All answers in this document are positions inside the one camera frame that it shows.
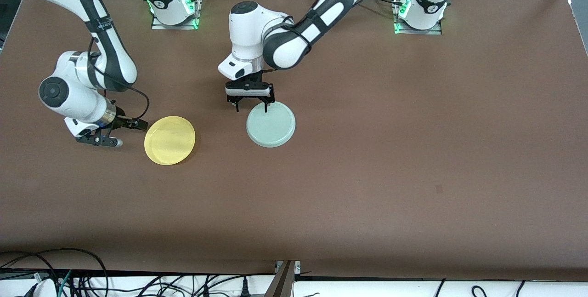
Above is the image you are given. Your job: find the brown table cover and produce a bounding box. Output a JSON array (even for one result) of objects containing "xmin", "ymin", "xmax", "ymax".
[{"xmin": 0, "ymin": 0, "xmax": 588, "ymax": 282}]

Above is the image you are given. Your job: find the long looped black cable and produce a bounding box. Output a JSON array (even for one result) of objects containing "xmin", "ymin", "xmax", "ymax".
[{"xmin": 0, "ymin": 248, "xmax": 109, "ymax": 297}]

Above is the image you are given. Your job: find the white lower shelf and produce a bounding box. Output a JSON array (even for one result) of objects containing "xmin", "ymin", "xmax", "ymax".
[{"xmin": 0, "ymin": 275, "xmax": 588, "ymax": 297}]

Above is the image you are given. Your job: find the green cable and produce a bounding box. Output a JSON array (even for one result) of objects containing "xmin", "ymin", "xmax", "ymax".
[{"xmin": 57, "ymin": 269, "xmax": 73, "ymax": 297}]

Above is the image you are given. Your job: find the yellow round plate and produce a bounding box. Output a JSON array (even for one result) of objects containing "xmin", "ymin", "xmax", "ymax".
[{"xmin": 144, "ymin": 115, "xmax": 196, "ymax": 166}]

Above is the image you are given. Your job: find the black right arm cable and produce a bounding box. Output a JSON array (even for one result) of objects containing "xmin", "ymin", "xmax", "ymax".
[{"xmin": 87, "ymin": 35, "xmax": 151, "ymax": 122}]

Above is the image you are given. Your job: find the pale green round plate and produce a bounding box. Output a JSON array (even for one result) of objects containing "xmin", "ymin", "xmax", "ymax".
[{"xmin": 246, "ymin": 101, "xmax": 296, "ymax": 148}]

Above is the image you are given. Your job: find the aluminium profile post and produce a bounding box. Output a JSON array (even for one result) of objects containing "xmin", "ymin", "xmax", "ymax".
[{"xmin": 265, "ymin": 260, "xmax": 301, "ymax": 297}]

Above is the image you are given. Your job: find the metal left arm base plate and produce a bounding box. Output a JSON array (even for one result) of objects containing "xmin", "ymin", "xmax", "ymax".
[{"xmin": 394, "ymin": 0, "xmax": 443, "ymax": 35}]

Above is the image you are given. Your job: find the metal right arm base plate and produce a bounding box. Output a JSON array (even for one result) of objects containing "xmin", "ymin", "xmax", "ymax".
[{"xmin": 151, "ymin": 0, "xmax": 203, "ymax": 30}]

